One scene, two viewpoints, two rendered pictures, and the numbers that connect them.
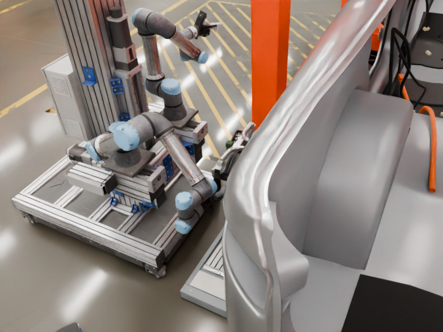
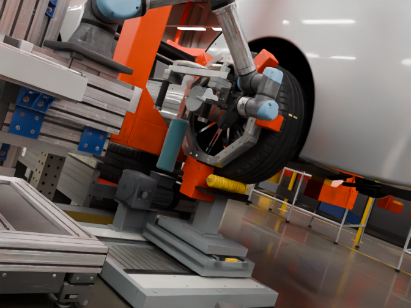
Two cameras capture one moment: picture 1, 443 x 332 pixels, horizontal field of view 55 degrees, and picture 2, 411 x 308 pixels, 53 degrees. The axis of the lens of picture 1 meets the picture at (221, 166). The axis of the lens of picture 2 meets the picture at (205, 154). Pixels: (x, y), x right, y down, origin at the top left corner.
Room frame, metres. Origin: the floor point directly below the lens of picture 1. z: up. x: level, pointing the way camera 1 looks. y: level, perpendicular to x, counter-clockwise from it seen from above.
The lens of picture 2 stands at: (1.06, 1.72, 0.65)
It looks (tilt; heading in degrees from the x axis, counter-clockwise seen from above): 1 degrees down; 286
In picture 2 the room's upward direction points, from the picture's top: 19 degrees clockwise
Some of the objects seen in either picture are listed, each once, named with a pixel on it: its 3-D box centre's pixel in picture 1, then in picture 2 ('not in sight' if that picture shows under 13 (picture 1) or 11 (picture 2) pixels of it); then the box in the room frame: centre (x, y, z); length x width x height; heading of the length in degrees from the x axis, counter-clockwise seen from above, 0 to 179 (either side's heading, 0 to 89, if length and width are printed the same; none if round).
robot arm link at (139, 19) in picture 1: (151, 55); not in sight; (2.41, 0.37, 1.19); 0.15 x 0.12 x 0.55; 46
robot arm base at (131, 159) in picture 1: (126, 151); (93, 40); (1.88, 0.52, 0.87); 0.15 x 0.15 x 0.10
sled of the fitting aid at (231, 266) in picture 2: not in sight; (197, 249); (1.54, -0.41, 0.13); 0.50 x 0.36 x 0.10; 149
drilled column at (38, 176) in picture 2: not in sight; (44, 181); (2.39, -0.18, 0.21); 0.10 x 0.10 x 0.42; 59
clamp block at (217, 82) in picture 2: (221, 172); (219, 84); (1.58, 0.00, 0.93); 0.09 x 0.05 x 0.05; 59
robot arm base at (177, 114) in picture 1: (174, 107); not in sight; (2.31, 0.27, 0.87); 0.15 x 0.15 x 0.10
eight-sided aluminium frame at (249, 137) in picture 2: not in sight; (219, 109); (1.62, -0.26, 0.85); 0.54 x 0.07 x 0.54; 149
